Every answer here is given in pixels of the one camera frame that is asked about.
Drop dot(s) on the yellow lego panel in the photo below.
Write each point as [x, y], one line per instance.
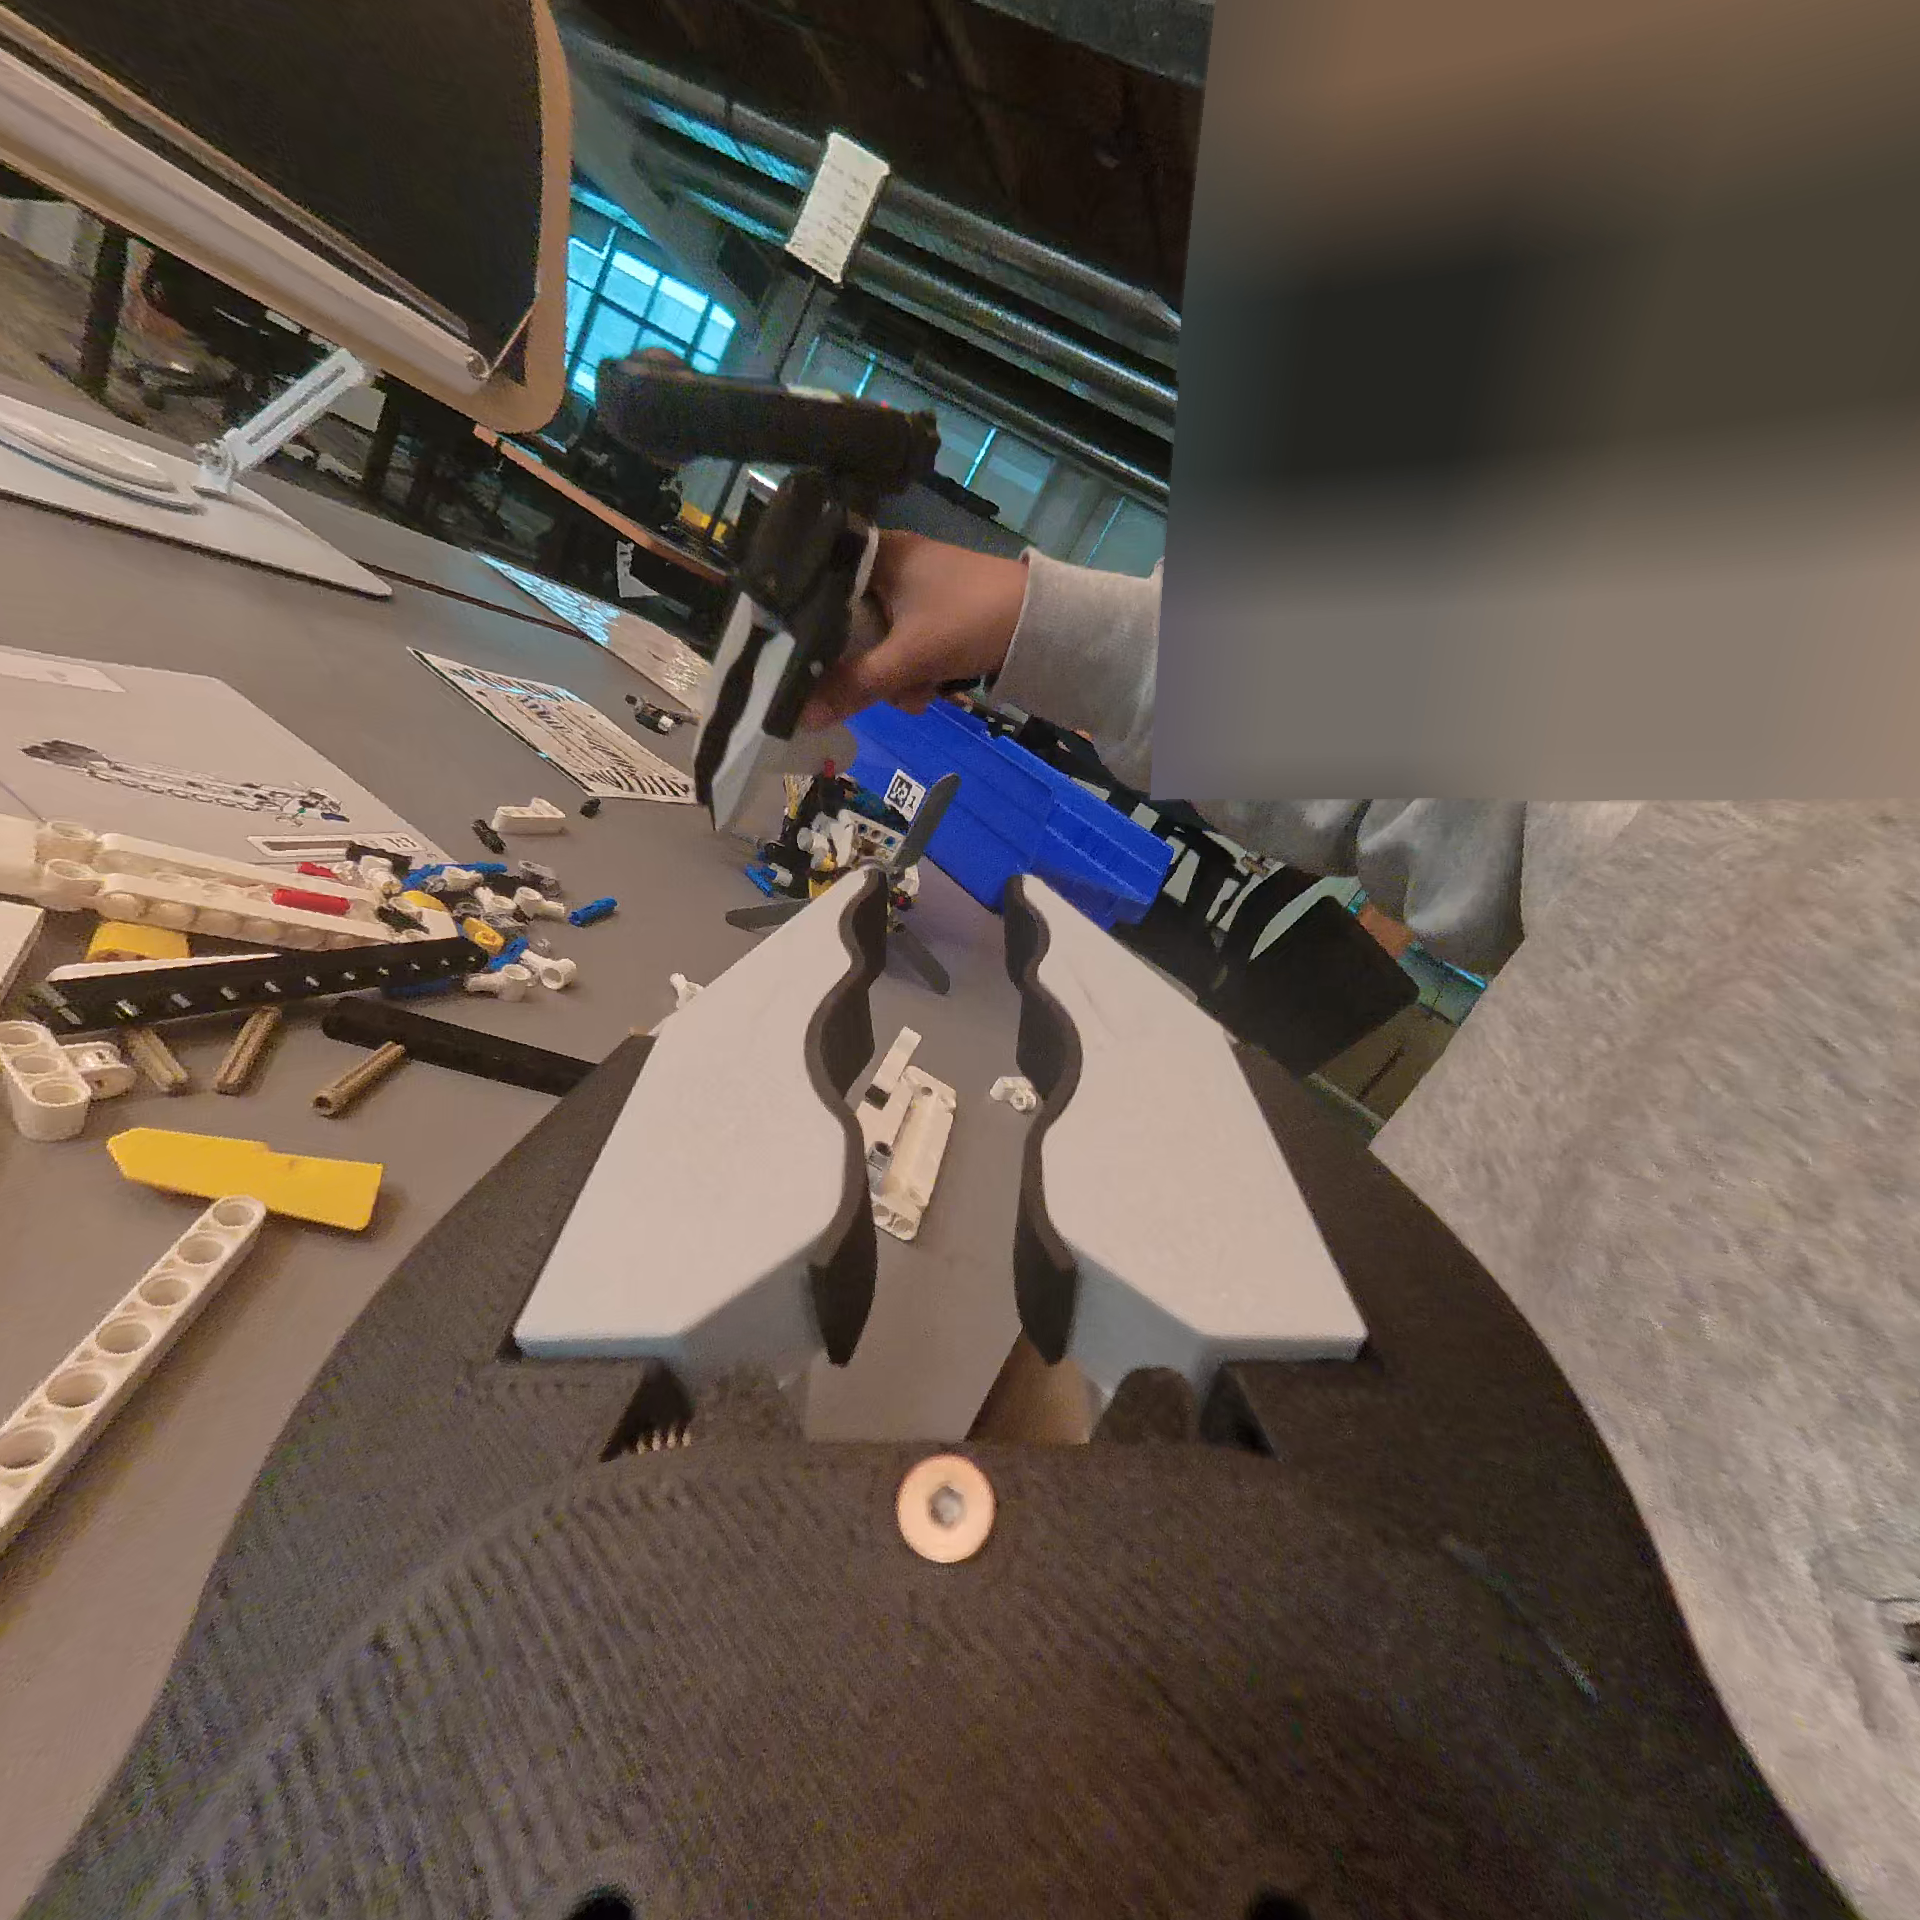
[242, 1178]

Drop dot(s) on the tan lego axle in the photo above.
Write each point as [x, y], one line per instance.
[159, 1058]
[360, 1080]
[247, 1049]

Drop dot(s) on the white lego panel assembly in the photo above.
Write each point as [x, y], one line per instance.
[901, 1141]

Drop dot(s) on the pile of small lego pieces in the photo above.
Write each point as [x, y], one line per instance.
[495, 914]

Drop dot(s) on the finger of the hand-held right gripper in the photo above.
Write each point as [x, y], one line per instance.
[757, 787]
[720, 720]

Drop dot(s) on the person's right forearm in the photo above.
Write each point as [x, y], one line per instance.
[1080, 645]

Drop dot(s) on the black and white lego pin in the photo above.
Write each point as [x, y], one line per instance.
[661, 710]

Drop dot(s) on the long white lego panel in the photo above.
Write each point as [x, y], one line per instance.
[19, 945]

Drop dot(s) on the person's right hand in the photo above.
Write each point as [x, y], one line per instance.
[939, 621]

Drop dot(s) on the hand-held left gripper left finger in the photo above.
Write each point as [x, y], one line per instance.
[704, 1185]

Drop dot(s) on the black striped bag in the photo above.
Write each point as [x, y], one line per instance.
[1306, 974]

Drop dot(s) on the computer monitor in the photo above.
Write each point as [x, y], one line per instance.
[301, 134]

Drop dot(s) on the lego instruction booklet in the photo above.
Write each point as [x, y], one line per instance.
[181, 733]

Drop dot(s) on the black and white sticker sheet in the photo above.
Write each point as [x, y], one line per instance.
[556, 726]

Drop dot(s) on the small white lego connector beam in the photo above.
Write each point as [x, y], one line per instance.
[1014, 1092]

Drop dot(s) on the black lego beam with holes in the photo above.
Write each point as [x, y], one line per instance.
[255, 986]

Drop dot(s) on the plain black lego beam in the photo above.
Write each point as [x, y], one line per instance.
[466, 1049]

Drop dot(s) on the white bent lego liftarm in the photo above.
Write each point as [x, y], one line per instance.
[528, 819]

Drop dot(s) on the partly built lego plane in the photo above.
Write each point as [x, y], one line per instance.
[834, 849]

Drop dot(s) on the blue plastic bin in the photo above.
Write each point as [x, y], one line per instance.
[1020, 809]

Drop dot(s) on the white lego frame, red pins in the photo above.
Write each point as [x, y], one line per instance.
[181, 885]

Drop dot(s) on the long white lego beam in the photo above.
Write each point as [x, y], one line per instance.
[120, 1348]

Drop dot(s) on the thick white lego block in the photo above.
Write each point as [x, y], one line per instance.
[54, 1080]

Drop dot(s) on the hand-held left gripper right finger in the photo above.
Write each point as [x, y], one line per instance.
[1200, 1200]

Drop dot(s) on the white hanging card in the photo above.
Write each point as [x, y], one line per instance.
[837, 202]

